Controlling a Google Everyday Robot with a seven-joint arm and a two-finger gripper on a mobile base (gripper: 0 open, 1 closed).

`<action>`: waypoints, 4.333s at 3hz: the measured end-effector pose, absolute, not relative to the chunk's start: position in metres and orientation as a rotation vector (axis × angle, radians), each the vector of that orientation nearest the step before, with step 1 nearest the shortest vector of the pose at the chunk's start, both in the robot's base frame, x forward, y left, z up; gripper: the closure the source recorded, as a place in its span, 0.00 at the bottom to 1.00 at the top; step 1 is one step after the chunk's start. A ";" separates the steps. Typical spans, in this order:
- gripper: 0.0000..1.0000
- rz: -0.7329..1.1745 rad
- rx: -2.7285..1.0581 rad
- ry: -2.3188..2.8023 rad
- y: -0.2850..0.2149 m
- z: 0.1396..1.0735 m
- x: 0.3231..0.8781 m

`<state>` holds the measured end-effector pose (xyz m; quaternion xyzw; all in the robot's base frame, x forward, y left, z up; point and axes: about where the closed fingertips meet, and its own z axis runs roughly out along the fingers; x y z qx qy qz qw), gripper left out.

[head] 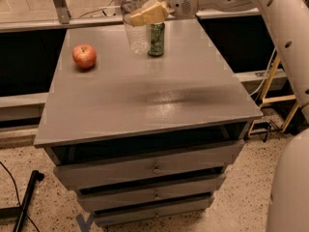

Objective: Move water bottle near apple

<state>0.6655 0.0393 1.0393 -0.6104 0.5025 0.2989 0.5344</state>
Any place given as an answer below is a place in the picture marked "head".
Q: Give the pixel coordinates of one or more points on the red apple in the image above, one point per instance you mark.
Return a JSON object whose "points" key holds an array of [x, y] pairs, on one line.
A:
{"points": [[84, 56]]}

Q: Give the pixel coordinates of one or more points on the green soda can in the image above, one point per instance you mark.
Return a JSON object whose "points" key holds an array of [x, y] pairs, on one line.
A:
{"points": [[157, 33]]}

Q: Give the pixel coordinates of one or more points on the grey drawer cabinet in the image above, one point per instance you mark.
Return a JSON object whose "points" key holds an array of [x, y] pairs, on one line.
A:
{"points": [[139, 137]]}

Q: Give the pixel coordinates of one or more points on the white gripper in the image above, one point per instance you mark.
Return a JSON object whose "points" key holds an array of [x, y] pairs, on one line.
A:
{"points": [[179, 0]]}

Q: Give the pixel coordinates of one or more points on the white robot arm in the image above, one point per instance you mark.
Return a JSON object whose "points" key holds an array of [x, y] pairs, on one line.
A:
{"points": [[287, 22]]}

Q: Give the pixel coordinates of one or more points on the grey metal railing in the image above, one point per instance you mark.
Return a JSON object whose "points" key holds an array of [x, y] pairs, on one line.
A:
{"points": [[31, 15]]}

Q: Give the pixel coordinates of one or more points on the black floor stand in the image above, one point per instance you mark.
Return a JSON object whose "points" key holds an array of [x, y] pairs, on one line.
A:
{"points": [[19, 213]]}

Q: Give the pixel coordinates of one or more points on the clear plastic water bottle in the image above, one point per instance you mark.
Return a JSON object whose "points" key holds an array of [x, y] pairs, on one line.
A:
{"points": [[137, 31]]}

